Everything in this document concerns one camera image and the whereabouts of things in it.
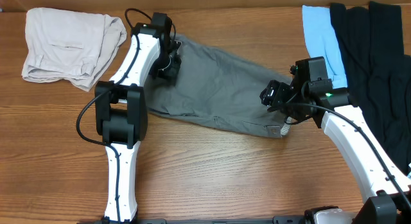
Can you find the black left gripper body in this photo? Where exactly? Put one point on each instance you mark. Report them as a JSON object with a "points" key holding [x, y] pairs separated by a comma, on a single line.
{"points": [[167, 65]]}

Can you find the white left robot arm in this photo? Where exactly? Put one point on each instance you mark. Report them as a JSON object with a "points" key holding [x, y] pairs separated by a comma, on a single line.
{"points": [[121, 112]]}

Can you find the black garment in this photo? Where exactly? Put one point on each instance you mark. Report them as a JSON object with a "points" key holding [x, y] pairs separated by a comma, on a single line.
{"points": [[378, 72]]}

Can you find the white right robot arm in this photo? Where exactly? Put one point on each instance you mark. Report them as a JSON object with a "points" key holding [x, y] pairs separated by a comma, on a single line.
{"points": [[384, 188]]}

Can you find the beige folded shorts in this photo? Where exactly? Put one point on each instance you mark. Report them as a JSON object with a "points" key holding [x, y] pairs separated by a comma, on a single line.
{"points": [[73, 46]]}

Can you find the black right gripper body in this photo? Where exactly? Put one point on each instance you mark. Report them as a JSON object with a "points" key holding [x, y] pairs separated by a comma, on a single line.
{"points": [[280, 94]]}

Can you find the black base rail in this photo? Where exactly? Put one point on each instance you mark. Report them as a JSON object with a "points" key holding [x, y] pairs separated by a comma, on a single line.
{"points": [[221, 220]]}

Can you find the light blue garment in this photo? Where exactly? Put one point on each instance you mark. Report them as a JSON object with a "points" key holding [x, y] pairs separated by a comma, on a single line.
{"points": [[321, 40]]}

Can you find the grey shorts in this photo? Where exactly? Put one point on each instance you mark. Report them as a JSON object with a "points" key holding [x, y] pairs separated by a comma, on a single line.
{"points": [[219, 90]]}

